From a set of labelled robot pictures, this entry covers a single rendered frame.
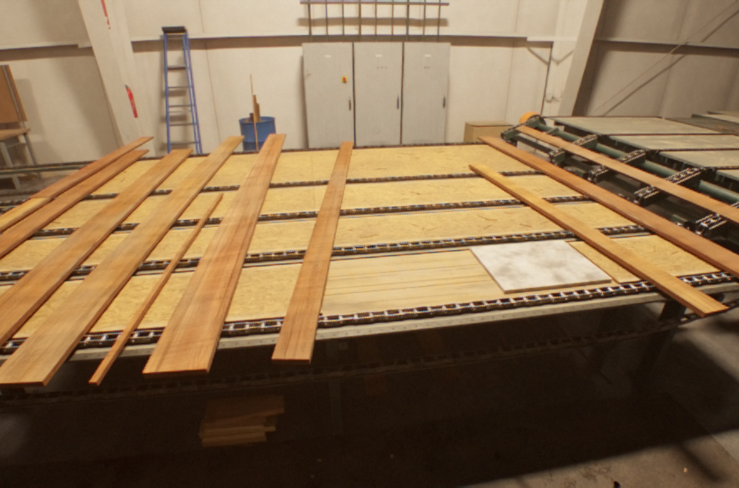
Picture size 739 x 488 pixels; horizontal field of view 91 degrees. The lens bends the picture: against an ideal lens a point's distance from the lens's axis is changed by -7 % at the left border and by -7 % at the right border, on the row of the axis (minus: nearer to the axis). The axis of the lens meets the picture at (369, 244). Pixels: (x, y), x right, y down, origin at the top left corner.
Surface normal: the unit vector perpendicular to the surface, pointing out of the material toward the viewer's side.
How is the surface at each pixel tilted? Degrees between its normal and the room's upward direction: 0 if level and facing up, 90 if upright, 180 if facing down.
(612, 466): 0
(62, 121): 89
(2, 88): 90
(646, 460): 0
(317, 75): 90
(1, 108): 90
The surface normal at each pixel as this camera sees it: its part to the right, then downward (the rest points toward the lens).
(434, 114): 0.15, 0.44
